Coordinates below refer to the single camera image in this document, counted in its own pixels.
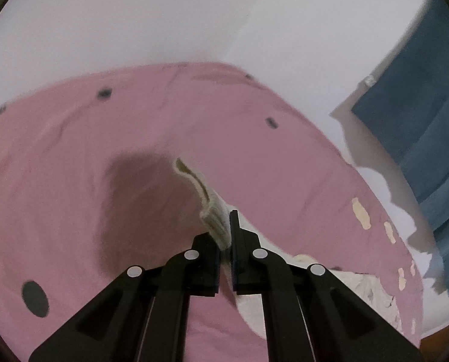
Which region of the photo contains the blue curtain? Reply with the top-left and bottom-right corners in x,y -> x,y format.
352,0 -> 449,293

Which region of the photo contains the pink bedsheet with cream dots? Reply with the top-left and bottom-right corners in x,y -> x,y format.
0,63 -> 423,361

